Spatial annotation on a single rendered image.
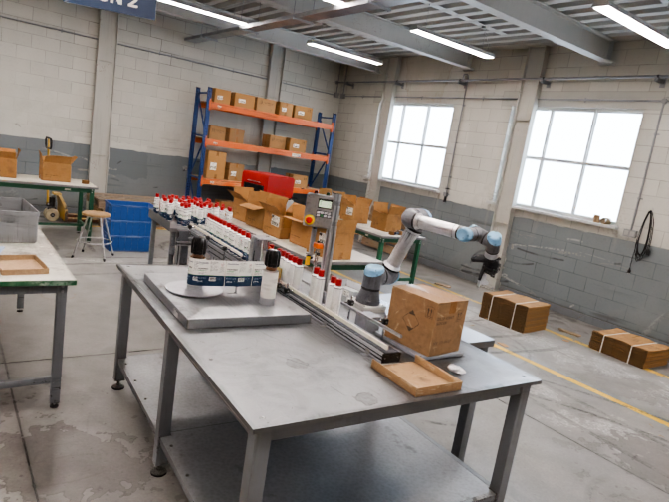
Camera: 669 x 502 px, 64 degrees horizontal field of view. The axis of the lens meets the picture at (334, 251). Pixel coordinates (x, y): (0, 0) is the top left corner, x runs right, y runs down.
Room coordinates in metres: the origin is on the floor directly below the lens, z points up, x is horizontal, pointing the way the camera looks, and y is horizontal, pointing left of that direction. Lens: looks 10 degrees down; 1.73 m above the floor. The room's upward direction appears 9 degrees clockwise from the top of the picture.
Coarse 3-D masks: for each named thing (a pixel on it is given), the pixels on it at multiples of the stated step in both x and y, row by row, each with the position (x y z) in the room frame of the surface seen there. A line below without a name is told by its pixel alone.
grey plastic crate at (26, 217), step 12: (12, 204) 4.03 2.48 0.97; (24, 204) 4.02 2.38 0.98; (0, 216) 3.49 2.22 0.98; (12, 216) 3.53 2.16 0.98; (24, 216) 3.57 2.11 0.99; (36, 216) 3.62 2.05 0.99; (0, 228) 3.49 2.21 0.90; (12, 228) 3.53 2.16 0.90; (24, 228) 3.58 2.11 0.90; (36, 228) 3.62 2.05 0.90; (0, 240) 3.49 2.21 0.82; (12, 240) 3.53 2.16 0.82; (24, 240) 3.58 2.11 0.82; (36, 240) 3.63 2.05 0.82
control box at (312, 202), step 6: (312, 198) 3.13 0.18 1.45; (318, 198) 3.13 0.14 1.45; (324, 198) 3.13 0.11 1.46; (330, 198) 3.13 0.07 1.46; (306, 204) 3.13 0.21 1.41; (312, 204) 3.13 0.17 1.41; (306, 210) 3.13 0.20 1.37; (312, 210) 3.13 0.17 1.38; (324, 210) 3.13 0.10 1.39; (330, 210) 3.13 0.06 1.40; (306, 216) 3.13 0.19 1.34; (312, 216) 3.12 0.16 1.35; (306, 222) 3.13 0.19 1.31; (312, 222) 3.12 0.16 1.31; (318, 222) 3.13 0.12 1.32; (324, 222) 3.13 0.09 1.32; (330, 222) 3.12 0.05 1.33; (324, 228) 3.14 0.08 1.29; (330, 228) 3.13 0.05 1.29
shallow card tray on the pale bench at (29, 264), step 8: (0, 256) 3.10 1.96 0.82; (8, 256) 3.12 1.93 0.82; (16, 256) 3.15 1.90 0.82; (24, 256) 3.18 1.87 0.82; (32, 256) 3.21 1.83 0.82; (0, 264) 3.01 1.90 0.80; (8, 264) 3.03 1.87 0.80; (16, 264) 3.05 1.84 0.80; (24, 264) 3.08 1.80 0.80; (32, 264) 3.10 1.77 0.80; (40, 264) 3.12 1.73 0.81; (0, 272) 2.85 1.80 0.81; (8, 272) 2.84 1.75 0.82; (16, 272) 2.86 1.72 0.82; (24, 272) 2.89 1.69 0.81; (32, 272) 2.92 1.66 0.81; (40, 272) 2.94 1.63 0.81; (48, 272) 2.97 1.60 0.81
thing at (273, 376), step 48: (144, 288) 2.90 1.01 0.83; (192, 336) 2.30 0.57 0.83; (240, 336) 2.39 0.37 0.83; (288, 336) 2.49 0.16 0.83; (336, 336) 2.60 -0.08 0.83; (240, 384) 1.89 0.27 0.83; (288, 384) 1.95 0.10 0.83; (336, 384) 2.02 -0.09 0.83; (384, 384) 2.10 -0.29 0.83; (480, 384) 2.26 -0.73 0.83; (528, 384) 2.38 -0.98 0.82
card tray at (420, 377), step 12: (372, 360) 2.26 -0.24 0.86; (420, 360) 2.38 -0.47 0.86; (384, 372) 2.19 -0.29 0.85; (396, 372) 2.24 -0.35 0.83; (408, 372) 2.27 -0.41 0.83; (420, 372) 2.29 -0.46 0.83; (432, 372) 2.31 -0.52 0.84; (444, 372) 2.25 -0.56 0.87; (408, 384) 2.06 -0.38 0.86; (420, 384) 2.14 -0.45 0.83; (432, 384) 2.16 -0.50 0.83; (444, 384) 2.11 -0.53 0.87; (456, 384) 2.15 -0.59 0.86
